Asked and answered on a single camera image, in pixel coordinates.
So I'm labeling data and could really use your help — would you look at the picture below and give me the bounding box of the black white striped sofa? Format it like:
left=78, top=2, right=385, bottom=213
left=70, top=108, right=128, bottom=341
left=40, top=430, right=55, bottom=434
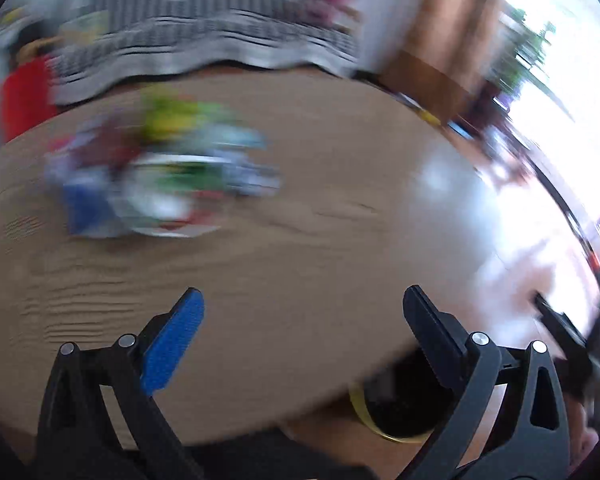
left=50, top=0, right=358, bottom=105

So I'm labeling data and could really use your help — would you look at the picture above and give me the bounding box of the brown curtain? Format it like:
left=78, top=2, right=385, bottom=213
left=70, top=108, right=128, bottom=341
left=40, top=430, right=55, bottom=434
left=379, top=0, right=504, bottom=122

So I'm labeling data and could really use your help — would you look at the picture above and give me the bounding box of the red plastic chair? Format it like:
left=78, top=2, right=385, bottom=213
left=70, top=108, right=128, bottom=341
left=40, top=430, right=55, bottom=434
left=0, top=55, right=57, bottom=143

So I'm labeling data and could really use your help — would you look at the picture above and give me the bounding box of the pink cartoon pillow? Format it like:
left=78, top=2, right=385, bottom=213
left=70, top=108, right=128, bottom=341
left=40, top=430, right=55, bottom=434
left=300, top=0, right=363, bottom=34

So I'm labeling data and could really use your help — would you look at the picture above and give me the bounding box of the yellow green snack bag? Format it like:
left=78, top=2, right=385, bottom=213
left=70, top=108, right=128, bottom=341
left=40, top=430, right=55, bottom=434
left=140, top=86, right=234, bottom=144

